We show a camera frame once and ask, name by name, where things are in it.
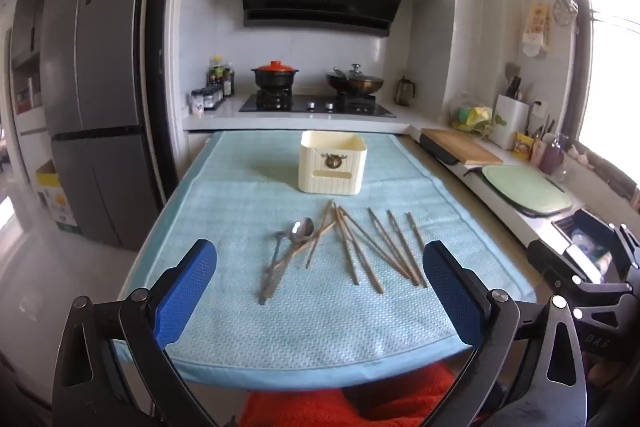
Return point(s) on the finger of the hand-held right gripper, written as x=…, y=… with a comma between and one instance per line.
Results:
x=600, y=332
x=560, y=269

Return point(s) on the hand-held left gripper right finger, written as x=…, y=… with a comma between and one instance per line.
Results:
x=455, y=294

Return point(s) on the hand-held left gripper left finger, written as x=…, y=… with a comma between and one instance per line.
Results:
x=185, y=289

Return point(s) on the bunch of wooden chopsticks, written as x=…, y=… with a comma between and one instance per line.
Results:
x=348, y=247

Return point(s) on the cream plastic utensil box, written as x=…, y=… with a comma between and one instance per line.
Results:
x=330, y=167

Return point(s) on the stainless steel sink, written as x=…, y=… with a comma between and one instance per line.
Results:
x=565, y=222

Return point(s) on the light blue towel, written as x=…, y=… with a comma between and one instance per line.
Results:
x=225, y=217

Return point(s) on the garlic bulb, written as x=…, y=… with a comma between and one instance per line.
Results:
x=581, y=153

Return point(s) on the pink glass jar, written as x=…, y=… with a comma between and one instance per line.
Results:
x=553, y=155

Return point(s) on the pink utensil cup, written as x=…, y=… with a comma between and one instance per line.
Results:
x=537, y=153

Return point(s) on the yellow snack cup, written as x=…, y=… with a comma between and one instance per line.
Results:
x=524, y=145

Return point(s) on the large metal spoon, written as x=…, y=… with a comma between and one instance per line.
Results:
x=302, y=228

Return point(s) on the wooden cutting board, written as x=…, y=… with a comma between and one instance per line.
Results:
x=465, y=147

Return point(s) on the white knife block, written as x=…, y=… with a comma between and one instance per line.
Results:
x=510, y=122

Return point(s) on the yellow cardboard box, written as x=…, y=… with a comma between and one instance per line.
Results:
x=55, y=202

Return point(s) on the red cloth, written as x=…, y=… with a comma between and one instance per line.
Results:
x=320, y=407

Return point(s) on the plastic bag of produce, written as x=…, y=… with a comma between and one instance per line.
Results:
x=472, y=117

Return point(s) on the white labelled spice jar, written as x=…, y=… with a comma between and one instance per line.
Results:
x=197, y=104

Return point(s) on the group of condiment bottles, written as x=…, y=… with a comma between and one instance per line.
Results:
x=210, y=97

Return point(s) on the grey spatula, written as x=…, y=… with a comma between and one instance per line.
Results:
x=512, y=71

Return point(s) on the french press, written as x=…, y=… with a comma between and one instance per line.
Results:
x=405, y=92

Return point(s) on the window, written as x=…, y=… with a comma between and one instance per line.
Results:
x=615, y=47

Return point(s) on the yellow capped sauce bottle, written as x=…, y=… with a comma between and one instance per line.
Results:
x=216, y=69

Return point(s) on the black gas stove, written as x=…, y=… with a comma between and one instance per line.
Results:
x=310, y=104

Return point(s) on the grey refrigerator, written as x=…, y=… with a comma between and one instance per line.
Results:
x=100, y=82

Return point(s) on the black clay pot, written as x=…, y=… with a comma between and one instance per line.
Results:
x=274, y=79

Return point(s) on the dark wok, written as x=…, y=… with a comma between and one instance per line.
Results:
x=357, y=84

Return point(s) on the orange pot lid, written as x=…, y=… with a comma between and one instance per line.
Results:
x=274, y=66

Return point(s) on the hanging kitchen towel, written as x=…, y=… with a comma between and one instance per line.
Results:
x=537, y=29

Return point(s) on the glass wok lid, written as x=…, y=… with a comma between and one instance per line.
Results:
x=352, y=73

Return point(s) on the open shelf unit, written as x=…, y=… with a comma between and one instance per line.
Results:
x=27, y=72

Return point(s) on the black range hood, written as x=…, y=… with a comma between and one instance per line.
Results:
x=315, y=7

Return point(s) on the wall socket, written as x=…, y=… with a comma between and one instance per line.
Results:
x=538, y=109

